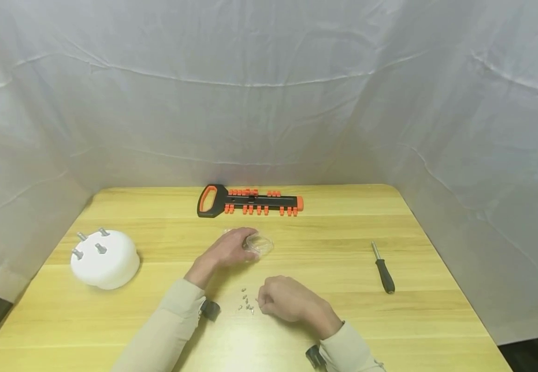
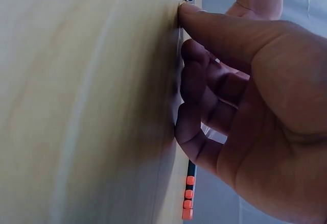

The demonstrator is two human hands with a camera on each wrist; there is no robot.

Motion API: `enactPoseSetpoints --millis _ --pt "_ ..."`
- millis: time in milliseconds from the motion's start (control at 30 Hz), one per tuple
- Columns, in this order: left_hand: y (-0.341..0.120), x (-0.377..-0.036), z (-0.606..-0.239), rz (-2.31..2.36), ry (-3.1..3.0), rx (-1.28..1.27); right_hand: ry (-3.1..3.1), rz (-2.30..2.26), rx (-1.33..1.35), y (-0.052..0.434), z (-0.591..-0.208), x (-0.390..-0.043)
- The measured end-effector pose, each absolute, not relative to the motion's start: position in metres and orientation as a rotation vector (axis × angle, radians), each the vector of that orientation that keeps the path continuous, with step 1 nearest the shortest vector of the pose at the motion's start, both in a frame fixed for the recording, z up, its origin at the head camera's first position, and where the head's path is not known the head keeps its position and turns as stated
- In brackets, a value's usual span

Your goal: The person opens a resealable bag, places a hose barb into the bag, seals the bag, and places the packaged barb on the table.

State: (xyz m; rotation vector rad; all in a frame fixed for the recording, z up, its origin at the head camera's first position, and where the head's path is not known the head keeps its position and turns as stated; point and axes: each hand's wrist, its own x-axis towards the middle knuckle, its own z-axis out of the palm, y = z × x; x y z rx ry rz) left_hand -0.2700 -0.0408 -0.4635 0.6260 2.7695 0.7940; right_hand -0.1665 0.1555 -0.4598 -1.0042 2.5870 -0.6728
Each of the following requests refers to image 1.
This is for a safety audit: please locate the white round block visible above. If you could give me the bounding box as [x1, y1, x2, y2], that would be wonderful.
[70, 229, 141, 290]

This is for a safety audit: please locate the person's left hand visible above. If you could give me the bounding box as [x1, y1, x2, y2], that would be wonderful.
[201, 227, 261, 274]

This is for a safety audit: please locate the person's right forearm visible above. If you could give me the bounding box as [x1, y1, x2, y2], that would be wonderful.
[313, 306, 387, 372]

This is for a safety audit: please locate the person's right hand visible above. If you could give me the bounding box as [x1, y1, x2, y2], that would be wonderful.
[257, 276, 334, 332]

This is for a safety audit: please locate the orange black socket holder rail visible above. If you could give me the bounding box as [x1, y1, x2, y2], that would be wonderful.
[197, 184, 305, 219]

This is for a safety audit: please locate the pile of small screws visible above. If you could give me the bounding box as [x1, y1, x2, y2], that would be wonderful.
[236, 287, 262, 315]

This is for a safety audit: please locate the row of orange socket clips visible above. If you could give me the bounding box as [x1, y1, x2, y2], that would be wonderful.
[224, 189, 298, 216]

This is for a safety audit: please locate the black handled screwdriver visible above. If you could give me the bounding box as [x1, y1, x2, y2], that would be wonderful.
[371, 241, 396, 295]

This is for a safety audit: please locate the clear plastic dish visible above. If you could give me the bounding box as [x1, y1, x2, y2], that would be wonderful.
[243, 234, 275, 259]

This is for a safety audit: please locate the person's left forearm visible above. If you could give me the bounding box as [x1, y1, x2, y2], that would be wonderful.
[110, 257, 218, 372]

